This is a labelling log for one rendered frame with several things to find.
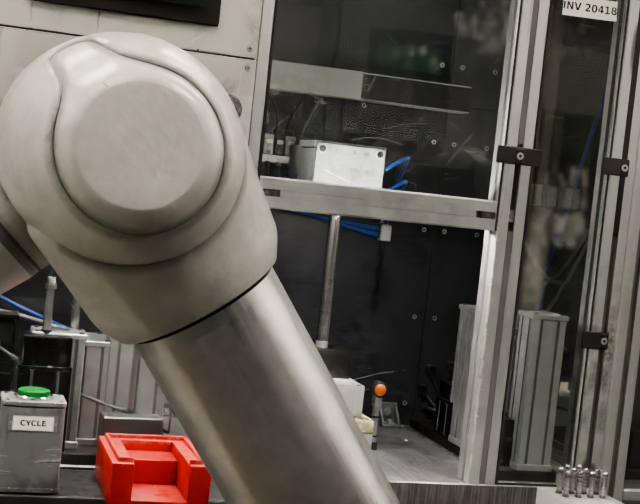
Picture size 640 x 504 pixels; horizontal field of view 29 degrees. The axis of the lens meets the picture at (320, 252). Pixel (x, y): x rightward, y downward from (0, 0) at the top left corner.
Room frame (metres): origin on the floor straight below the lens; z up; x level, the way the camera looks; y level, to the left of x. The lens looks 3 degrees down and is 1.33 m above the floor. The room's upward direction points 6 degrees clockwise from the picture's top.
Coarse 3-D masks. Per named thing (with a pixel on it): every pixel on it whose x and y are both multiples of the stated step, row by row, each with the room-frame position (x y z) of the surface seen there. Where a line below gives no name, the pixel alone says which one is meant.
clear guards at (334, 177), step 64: (320, 0) 1.77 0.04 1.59; (384, 0) 1.80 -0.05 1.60; (448, 0) 1.82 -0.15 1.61; (512, 0) 1.85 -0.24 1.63; (320, 64) 1.77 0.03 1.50; (384, 64) 1.80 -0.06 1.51; (448, 64) 1.83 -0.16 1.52; (512, 64) 1.86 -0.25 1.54; (576, 64) 1.89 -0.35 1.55; (320, 128) 1.77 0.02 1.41; (384, 128) 1.80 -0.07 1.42; (448, 128) 1.83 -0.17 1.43; (576, 128) 1.89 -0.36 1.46; (320, 192) 1.78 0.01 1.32; (384, 192) 1.80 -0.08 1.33; (448, 192) 1.83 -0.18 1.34; (576, 192) 1.89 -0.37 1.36; (576, 256) 1.90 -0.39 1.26; (0, 320) 1.65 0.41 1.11; (64, 320) 1.68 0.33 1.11; (576, 320) 1.90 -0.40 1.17; (0, 384) 1.66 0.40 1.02; (64, 384) 1.68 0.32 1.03; (128, 384) 1.71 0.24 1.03; (512, 384) 1.87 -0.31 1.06; (576, 384) 1.90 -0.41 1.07; (64, 448) 1.68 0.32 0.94; (512, 448) 1.88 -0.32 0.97; (576, 448) 1.91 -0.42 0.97
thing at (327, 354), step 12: (336, 216) 2.00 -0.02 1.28; (336, 228) 2.00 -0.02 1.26; (336, 240) 2.00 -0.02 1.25; (336, 252) 2.00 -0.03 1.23; (324, 264) 2.00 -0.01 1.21; (336, 264) 2.00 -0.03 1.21; (324, 276) 2.00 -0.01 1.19; (324, 288) 2.00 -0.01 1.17; (324, 300) 2.00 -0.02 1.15; (324, 312) 2.00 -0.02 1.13; (324, 324) 2.00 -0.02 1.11; (324, 336) 2.00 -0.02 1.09; (324, 348) 1.99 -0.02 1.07; (336, 348) 2.00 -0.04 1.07; (324, 360) 1.97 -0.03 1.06; (336, 360) 1.98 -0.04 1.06; (348, 360) 1.99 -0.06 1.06; (336, 372) 1.98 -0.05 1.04; (348, 372) 1.99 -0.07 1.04
